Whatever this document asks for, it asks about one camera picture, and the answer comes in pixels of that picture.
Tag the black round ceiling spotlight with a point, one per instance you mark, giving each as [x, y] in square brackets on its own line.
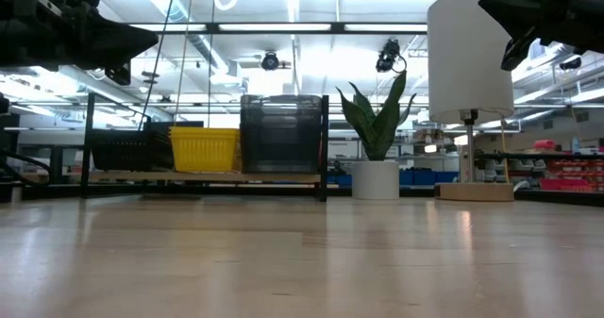
[270, 61]

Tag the green snake plant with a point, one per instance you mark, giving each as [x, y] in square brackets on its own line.
[377, 124]

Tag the black hanging overhead camera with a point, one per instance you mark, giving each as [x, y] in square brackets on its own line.
[389, 54]

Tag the red parts bins rack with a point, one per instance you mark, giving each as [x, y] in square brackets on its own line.
[575, 176]

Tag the black plastic basket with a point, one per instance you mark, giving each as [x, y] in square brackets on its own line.
[122, 132]
[122, 157]

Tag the black aluminium rig frame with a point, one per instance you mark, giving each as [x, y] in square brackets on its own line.
[330, 27]

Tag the blue storage bins row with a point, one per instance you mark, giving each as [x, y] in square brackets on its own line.
[424, 177]

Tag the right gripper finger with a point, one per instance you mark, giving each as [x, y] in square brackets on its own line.
[519, 9]
[519, 46]

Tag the black-framed wooden shelf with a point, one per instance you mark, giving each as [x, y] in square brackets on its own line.
[189, 177]

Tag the smoked grey plastic bin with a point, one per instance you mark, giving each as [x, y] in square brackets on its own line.
[280, 134]

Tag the white plant pot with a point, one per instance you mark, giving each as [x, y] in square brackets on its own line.
[375, 181]

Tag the white-shaded wooden-base table lamp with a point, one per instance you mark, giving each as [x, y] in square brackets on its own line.
[467, 54]

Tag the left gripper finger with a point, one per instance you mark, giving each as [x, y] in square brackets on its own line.
[118, 42]
[119, 75]

